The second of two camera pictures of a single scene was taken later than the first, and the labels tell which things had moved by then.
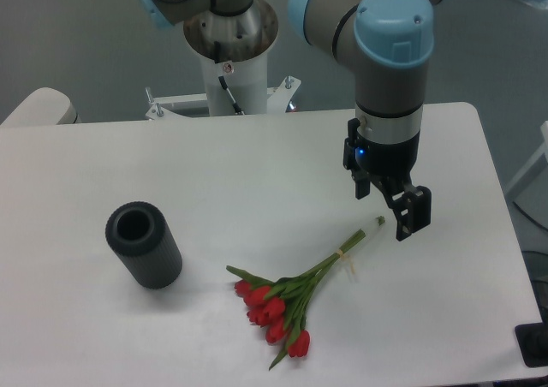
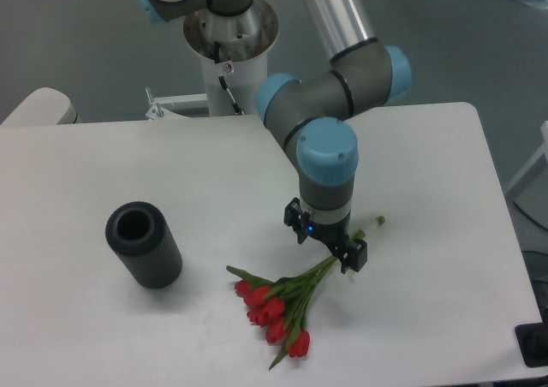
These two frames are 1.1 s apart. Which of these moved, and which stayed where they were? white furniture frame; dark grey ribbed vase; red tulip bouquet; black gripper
Moved: black gripper
Stayed: white furniture frame; red tulip bouquet; dark grey ribbed vase
